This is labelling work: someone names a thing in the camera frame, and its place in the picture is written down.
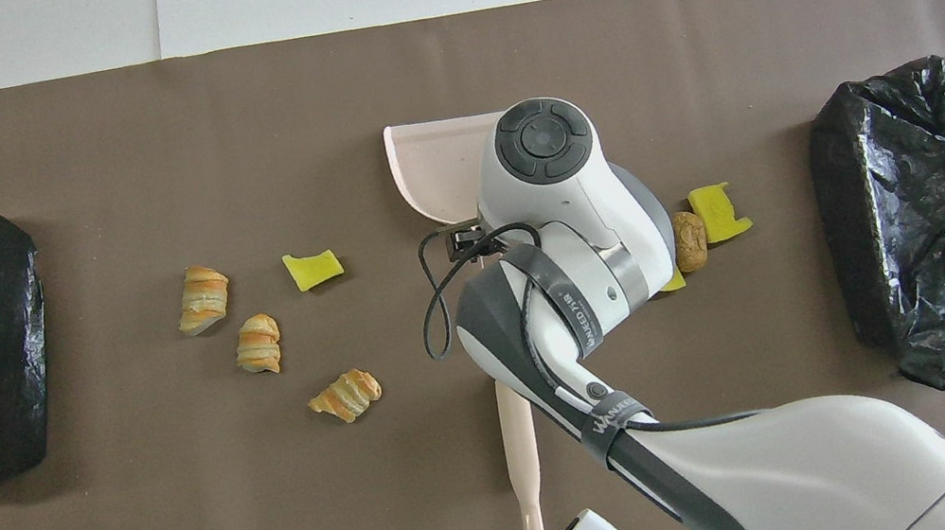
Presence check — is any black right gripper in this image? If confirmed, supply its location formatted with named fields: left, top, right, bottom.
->
left=439, top=217, right=493, bottom=267

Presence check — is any beige plastic dustpan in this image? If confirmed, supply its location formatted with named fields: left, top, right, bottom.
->
left=382, top=106, right=530, bottom=282

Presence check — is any beige handled black bristle brush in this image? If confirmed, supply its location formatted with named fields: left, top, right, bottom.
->
left=493, top=376, right=552, bottom=530

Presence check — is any yellow sponge green backing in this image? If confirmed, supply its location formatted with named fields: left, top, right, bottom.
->
left=281, top=245, right=348, bottom=296

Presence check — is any striped croissant piece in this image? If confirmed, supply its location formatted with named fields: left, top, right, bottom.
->
left=229, top=310, right=288, bottom=380
left=169, top=260, right=239, bottom=340
left=303, top=364, right=387, bottom=430

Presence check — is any notched yellow sponge piece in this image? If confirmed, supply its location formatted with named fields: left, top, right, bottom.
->
left=686, top=178, right=757, bottom=248

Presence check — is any brown paper table mat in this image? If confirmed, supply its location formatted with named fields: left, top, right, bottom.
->
left=0, top=0, right=945, bottom=530

